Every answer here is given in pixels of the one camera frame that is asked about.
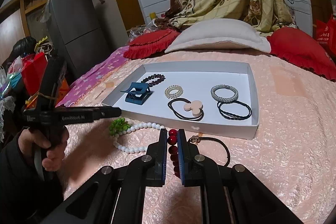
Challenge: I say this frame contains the dark brown bead bracelet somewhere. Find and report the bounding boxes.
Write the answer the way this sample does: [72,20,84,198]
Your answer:
[140,73,166,88]

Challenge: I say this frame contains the red ruffled cushion left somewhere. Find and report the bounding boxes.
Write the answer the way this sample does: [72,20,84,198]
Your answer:
[123,28,180,60]

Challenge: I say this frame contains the clear plastic bag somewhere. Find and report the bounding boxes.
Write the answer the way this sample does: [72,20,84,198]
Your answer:
[127,19,158,43]

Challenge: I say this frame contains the silver braided hair tie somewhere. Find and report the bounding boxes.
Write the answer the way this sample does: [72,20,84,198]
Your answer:
[210,84,239,103]

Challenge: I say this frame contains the small yellow tag pendant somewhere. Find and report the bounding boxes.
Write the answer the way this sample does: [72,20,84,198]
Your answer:
[95,81,114,99]

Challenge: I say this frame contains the hair tie with pink discs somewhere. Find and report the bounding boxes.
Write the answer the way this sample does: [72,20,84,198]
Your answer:
[167,97,205,122]

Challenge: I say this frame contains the red ruffled cushion right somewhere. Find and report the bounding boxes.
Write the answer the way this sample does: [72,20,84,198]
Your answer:
[266,27,335,82]

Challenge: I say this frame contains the blue plastic hair claw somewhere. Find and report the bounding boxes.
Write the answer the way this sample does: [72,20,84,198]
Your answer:
[121,83,153,105]

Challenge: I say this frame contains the beige pillow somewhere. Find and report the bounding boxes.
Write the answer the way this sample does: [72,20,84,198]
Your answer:
[165,19,271,53]

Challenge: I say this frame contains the purple patterned sheet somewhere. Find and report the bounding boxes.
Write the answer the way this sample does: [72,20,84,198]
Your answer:
[57,46,129,107]

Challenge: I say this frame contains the clear spiral hair tie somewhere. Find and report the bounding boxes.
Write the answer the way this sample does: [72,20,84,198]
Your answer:
[164,84,184,99]

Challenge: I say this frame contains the red shopping bag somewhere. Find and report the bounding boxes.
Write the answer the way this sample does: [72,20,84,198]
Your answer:
[314,15,336,59]

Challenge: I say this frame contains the white bead necklace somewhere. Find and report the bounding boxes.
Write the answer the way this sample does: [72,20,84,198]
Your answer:
[112,122,166,154]

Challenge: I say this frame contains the green bead bracelet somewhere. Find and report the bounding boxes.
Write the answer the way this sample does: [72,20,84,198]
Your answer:
[109,117,131,136]

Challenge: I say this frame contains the person left hand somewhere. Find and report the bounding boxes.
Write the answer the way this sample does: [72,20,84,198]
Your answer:
[18,128,70,172]

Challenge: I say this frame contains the grey refrigerator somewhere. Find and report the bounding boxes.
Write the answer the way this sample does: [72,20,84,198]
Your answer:
[47,0,111,84]

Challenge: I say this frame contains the black elastic hair tie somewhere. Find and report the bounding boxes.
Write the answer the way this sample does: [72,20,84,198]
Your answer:
[216,99,253,121]

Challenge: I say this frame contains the red ruffled cushion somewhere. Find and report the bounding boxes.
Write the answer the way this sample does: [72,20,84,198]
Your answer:
[266,27,335,82]
[123,28,180,60]

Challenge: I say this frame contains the red bead bracelet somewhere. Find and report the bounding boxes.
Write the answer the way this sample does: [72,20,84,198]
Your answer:
[167,128,181,179]

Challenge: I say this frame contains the white shallow cardboard tray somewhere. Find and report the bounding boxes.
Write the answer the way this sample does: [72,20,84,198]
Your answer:
[102,61,259,140]

